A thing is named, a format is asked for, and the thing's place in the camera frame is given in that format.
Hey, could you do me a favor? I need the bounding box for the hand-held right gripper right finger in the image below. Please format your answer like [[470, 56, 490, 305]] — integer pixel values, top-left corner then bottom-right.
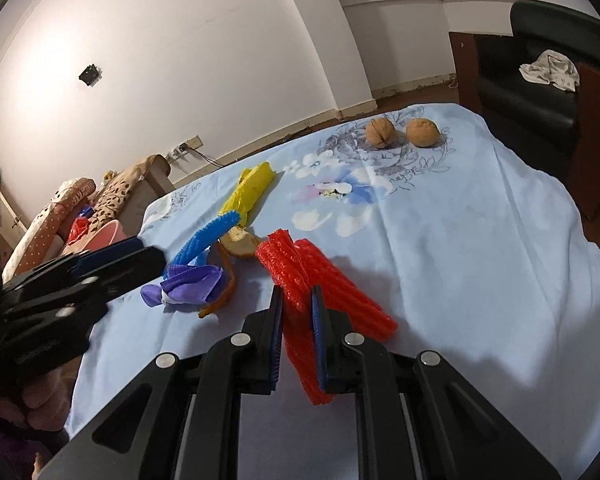
[[310, 284, 563, 480]]

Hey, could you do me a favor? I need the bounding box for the orange peel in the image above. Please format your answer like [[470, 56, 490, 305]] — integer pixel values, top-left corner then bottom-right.
[[199, 227, 263, 320]]

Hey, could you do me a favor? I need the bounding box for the wooden sofa frame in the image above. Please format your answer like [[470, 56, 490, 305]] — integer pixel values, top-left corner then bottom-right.
[[145, 157, 176, 196]]

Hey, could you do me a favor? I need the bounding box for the whole walnut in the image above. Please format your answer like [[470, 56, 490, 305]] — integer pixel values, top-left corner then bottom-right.
[[406, 118, 440, 148]]

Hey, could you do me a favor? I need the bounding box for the pink plastic bucket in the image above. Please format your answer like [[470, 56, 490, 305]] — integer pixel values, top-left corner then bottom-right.
[[62, 222, 128, 256]]

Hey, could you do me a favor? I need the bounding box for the yellow foam net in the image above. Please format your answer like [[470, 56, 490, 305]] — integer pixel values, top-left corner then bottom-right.
[[219, 161, 277, 226]]

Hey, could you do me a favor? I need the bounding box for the wall power socket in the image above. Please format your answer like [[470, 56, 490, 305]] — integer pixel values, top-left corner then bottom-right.
[[166, 135, 203, 158]]

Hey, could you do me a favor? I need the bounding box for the black wall bracket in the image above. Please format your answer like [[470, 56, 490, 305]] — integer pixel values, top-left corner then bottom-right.
[[78, 63, 102, 87]]

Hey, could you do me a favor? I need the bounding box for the person's left hand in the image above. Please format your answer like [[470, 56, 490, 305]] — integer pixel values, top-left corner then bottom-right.
[[20, 360, 78, 433]]

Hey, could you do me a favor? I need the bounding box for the red foam net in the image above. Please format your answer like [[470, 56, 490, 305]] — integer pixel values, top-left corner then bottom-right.
[[255, 229, 400, 407]]

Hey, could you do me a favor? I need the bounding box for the polka dot quilt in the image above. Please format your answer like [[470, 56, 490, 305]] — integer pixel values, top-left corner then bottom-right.
[[2, 177, 97, 278]]

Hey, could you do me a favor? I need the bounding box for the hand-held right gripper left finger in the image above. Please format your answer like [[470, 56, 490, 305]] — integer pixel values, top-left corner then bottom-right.
[[35, 285, 284, 480]]

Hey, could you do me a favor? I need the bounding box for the white crumpled cloth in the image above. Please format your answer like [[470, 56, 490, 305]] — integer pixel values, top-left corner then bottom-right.
[[519, 50, 581, 93]]

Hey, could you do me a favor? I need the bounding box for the purple wrapper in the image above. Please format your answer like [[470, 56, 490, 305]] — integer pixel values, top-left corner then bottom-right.
[[140, 264, 226, 308]]

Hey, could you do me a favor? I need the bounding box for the blue foam net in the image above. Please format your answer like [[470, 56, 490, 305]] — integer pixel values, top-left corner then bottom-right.
[[166, 210, 243, 281]]

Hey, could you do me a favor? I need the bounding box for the black leather armchair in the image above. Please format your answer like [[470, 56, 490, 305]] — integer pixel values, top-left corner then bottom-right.
[[449, 0, 600, 221]]

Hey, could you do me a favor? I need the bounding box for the black floor cable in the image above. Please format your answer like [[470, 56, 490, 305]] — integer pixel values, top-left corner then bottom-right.
[[180, 145, 231, 168]]

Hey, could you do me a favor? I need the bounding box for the cracked walnut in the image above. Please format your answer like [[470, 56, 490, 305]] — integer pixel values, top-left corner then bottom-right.
[[365, 117, 397, 149]]

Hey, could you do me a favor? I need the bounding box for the floral light blue tablecloth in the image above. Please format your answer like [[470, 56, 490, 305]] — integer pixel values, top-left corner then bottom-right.
[[62, 102, 600, 480]]

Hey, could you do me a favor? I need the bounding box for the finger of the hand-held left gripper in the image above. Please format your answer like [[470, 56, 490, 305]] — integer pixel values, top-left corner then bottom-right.
[[2, 245, 167, 322], [2, 237, 145, 292]]

